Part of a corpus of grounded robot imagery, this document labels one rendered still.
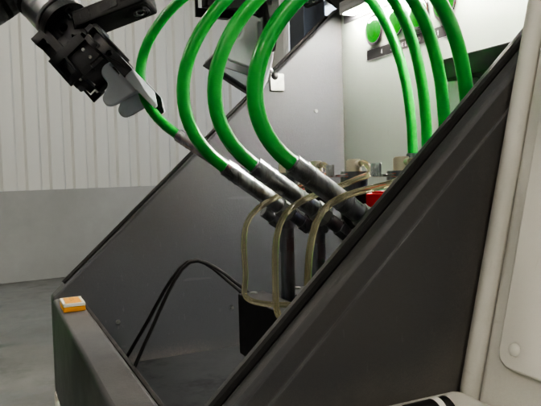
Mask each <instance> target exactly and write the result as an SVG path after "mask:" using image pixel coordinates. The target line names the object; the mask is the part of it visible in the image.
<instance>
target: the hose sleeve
mask: <svg viewBox="0 0 541 406"><path fill-rule="evenodd" d="M174 140H175V141H176V142H177V143H179V144H180V145H181V146H183V147H185V148H186V149H188V150H189V151H191V152H193V153H194V154H196V155H198V156H199V157H200V158H201V159H203V160H205V161H206V162H208V161H207V160H206V159H205V158H204V157H203V156H202V155H201V154H200V153H199V152H198V150H197V149H196V148H195V147H194V145H193V144H192V142H191V141H190V139H189V137H188V135H187V134H186V132H185V131H183V130H178V132H177V133H176V135H175V137H174ZM208 163H209V162H208Z"/></svg>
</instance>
